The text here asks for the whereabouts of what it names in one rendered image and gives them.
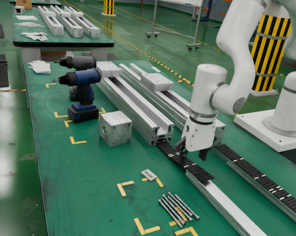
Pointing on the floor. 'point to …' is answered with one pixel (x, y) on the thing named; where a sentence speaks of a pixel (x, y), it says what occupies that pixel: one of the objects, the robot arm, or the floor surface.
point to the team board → (176, 33)
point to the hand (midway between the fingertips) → (192, 158)
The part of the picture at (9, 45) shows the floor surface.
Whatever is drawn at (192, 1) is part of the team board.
